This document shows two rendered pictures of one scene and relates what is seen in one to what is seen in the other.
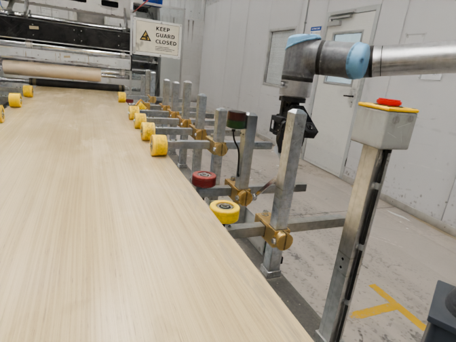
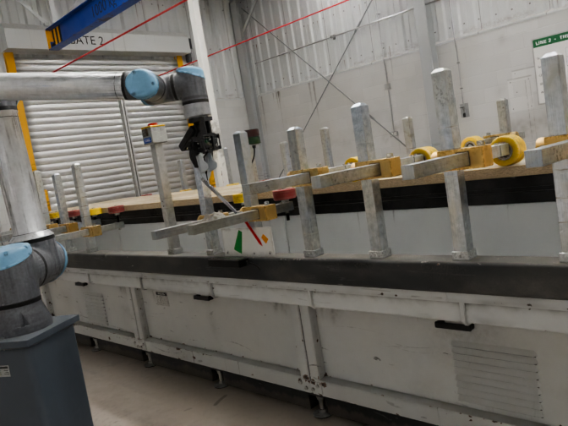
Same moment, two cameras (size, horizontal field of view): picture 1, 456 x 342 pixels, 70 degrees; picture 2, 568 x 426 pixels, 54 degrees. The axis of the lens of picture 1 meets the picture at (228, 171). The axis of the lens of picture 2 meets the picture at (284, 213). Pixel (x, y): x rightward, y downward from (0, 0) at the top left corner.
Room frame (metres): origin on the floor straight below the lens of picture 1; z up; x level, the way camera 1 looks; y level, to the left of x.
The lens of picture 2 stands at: (2.83, -0.60, 1.02)
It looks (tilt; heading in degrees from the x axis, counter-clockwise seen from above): 6 degrees down; 160
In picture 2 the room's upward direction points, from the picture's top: 9 degrees counter-clockwise
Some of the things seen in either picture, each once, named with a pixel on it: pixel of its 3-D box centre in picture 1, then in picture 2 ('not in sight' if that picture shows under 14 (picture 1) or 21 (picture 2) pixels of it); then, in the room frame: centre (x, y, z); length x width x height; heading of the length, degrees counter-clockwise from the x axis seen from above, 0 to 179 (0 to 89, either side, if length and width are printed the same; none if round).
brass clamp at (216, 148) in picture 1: (216, 145); (307, 177); (1.29, 0.06, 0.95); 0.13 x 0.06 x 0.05; 24
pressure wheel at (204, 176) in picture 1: (203, 188); (286, 204); (1.03, 0.08, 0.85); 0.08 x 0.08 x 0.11
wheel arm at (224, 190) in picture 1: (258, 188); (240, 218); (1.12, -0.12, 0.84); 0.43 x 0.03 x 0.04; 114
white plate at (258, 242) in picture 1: (247, 222); (246, 242); (1.03, -0.09, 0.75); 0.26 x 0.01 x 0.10; 24
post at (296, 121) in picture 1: (282, 199); (204, 192); (0.81, -0.15, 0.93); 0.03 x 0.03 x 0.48; 24
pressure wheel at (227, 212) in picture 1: (222, 223); (244, 206); (0.79, 0.00, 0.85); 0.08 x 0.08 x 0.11
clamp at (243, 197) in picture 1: (237, 191); (258, 212); (1.06, -0.04, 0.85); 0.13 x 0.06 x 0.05; 24
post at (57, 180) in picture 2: not in sight; (64, 218); (-0.32, -0.67, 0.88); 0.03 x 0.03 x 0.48; 24
